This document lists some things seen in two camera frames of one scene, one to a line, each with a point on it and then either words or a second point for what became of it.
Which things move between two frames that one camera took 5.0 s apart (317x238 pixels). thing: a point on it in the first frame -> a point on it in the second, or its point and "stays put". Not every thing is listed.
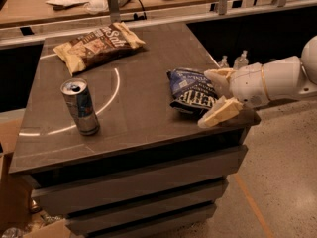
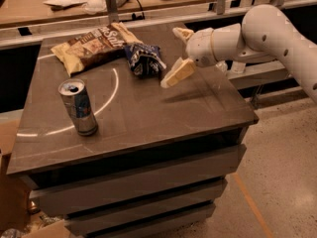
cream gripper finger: x=220 y=77 -> x=182 y=33
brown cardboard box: x=16 y=195 stays put
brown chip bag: x=97 y=47 stays put
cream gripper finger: x=222 y=109 -> x=179 y=70
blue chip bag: x=191 y=91 -> x=145 y=59
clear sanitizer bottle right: x=241 y=60 stays put
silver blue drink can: x=81 y=104 stays put
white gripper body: x=248 y=83 -> x=199 y=49
